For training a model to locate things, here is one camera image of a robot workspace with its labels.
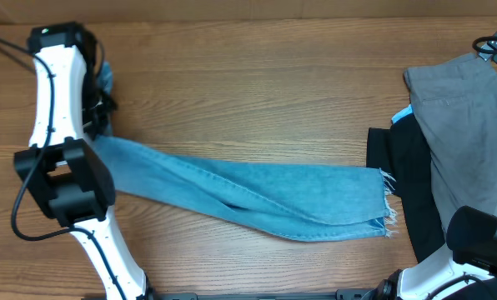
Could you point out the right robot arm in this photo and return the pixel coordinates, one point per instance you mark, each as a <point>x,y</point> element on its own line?
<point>452,268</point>

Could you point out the gray trousers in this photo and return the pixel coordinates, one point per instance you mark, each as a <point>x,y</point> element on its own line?
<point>464,159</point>

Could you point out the light blue denim jeans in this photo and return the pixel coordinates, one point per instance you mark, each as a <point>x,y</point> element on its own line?
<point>308,203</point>

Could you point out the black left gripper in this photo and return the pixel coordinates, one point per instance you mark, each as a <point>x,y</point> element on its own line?
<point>90,125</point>

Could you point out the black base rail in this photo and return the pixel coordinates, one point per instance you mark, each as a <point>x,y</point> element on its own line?
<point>340,294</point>

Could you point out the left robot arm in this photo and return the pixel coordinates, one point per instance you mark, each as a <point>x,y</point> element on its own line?
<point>65,177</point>

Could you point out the black garment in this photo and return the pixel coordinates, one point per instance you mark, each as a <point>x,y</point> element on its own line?
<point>402,151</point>

